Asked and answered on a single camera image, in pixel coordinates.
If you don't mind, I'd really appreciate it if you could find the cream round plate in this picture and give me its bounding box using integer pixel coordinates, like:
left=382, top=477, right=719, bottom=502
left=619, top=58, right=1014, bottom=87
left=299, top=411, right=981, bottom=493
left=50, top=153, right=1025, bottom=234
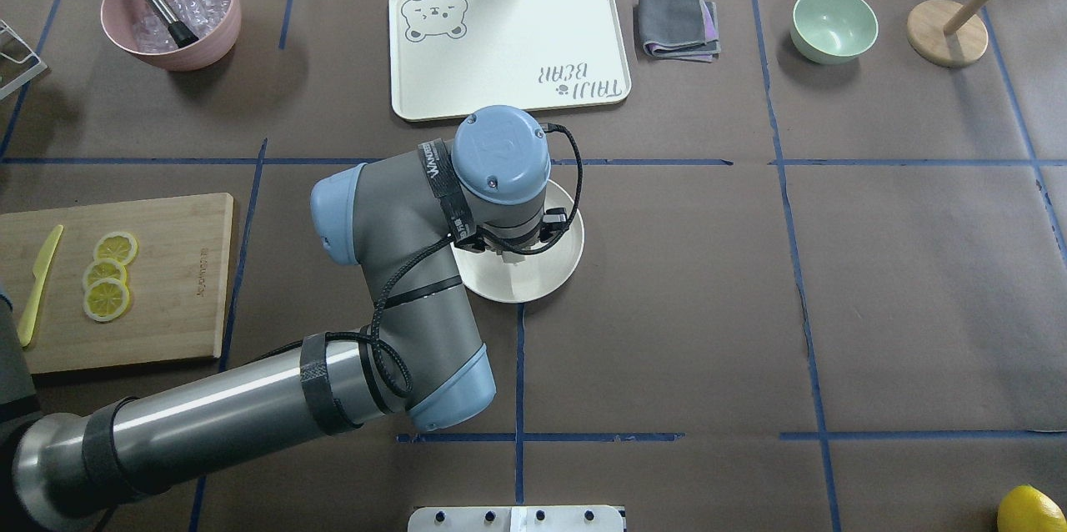
left=451, top=181, right=584, bottom=304

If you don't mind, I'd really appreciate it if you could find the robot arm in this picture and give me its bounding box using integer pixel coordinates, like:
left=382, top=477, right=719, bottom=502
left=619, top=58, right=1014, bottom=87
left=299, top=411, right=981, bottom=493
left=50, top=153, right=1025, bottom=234
left=3, top=104, right=573, bottom=531

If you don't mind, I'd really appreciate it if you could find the cream bear tray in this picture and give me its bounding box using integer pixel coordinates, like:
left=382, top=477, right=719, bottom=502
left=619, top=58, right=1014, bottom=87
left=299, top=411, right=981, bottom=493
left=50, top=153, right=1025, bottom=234
left=388, top=0, right=632, bottom=122

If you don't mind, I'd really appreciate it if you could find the folded grey cloth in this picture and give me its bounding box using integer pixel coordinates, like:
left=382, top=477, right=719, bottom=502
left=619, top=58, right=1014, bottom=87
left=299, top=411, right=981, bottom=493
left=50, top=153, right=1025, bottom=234
left=637, top=0, right=721, bottom=63

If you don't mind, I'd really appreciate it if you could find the white mounting pillar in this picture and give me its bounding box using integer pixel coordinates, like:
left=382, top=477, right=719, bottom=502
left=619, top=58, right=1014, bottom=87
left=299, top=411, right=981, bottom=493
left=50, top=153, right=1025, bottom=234
left=407, top=504, right=628, bottom=531

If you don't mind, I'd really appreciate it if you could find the green bowl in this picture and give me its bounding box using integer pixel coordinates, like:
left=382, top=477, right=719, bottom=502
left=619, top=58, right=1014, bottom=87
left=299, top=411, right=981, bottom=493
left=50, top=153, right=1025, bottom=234
left=790, top=0, right=879, bottom=65

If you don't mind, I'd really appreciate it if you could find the lemon slice top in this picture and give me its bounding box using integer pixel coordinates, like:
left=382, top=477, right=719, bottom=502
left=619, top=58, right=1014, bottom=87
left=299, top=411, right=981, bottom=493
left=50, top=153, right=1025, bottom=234
left=93, top=231, right=138, bottom=267

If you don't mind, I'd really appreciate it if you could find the lemon slice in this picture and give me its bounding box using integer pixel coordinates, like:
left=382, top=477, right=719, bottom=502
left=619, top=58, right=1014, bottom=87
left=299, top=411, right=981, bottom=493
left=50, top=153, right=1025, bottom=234
left=83, top=278, right=131, bottom=324
left=93, top=231, right=138, bottom=267
left=83, top=258, right=128, bottom=292

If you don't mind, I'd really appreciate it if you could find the pink bowl with ice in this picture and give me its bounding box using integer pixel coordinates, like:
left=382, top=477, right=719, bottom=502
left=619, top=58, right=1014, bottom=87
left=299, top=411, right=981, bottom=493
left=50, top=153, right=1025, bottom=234
left=100, top=0, right=243, bottom=72

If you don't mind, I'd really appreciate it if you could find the lemon slice middle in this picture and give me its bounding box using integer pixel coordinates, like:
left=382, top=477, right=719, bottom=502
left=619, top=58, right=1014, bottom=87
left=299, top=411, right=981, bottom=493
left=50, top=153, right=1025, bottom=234
left=83, top=258, right=128, bottom=292

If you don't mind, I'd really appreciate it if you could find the lemon slice bottom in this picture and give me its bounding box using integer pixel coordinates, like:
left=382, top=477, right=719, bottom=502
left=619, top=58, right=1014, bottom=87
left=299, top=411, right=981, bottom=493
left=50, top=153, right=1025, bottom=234
left=83, top=278, right=131, bottom=324

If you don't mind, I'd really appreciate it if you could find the wooden mug tree stand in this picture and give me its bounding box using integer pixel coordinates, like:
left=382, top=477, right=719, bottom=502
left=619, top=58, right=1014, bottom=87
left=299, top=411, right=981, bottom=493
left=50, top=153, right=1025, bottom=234
left=906, top=0, right=989, bottom=68

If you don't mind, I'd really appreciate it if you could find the yellow plastic knife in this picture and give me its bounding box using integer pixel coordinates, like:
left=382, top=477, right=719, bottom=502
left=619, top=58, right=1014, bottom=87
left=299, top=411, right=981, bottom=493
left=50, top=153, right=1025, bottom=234
left=17, top=224, right=65, bottom=349

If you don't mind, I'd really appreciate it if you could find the yellow lemon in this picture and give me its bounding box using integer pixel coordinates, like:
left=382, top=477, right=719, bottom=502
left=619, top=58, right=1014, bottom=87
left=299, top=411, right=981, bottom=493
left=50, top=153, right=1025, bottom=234
left=997, top=485, right=1066, bottom=531

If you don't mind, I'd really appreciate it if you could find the wire cup rack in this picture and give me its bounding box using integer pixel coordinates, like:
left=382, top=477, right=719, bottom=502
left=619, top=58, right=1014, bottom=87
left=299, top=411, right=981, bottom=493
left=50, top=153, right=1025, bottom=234
left=1, top=20, right=48, bottom=100

